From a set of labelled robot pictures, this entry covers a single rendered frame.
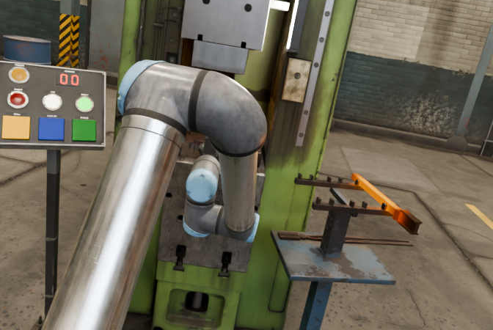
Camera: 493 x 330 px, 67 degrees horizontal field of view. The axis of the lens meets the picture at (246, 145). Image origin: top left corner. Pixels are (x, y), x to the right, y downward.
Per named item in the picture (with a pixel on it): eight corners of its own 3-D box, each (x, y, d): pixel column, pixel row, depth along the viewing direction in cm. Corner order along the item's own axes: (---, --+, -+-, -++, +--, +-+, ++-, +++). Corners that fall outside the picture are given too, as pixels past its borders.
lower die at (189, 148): (229, 163, 148) (232, 143, 146) (180, 155, 147) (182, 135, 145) (232, 136, 188) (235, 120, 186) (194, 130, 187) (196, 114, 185)
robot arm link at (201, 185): (183, 202, 109) (185, 171, 106) (188, 185, 121) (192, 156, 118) (214, 207, 110) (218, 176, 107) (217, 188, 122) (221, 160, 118)
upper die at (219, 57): (243, 75, 138) (248, 49, 136) (191, 66, 137) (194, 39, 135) (244, 66, 178) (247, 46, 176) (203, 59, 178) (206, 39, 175)
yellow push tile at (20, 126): (29, 139, 119) (30, 116, 121) (1, 138, 116) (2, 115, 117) (29, 140, 121) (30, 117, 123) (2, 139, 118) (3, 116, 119)
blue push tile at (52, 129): (64, 139, 124) (64, 118, 125) (37, 139, 121) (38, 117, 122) (64, 141, 125) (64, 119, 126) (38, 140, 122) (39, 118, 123)
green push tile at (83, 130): (96, 141, 128) (95, 120, 130) (72, 140, 125) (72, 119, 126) (95, 142, 130) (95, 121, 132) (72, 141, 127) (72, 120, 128)
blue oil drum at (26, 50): (33, 108, 506) (33, 42, 482) (-7, 100, 511) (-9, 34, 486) (59, 102, 563) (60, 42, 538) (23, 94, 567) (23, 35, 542)
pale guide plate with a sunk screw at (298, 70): (302, 103, 153) (311, 61, 149) (281, 99, 153) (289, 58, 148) (301, 102, 155) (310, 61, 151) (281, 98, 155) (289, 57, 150)
